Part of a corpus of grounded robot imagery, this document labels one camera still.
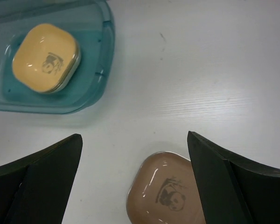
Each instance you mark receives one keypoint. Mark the brown plate with panda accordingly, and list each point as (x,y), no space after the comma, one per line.
(164,191)

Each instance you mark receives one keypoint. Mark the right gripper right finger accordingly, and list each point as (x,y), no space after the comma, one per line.
(233,189)

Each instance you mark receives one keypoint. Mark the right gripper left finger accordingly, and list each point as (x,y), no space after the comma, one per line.
(35,189)

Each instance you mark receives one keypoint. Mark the yellow plate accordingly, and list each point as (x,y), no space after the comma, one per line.
(43,58)

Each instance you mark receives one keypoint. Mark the teal plastic bin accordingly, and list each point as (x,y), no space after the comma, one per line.
(91,24)

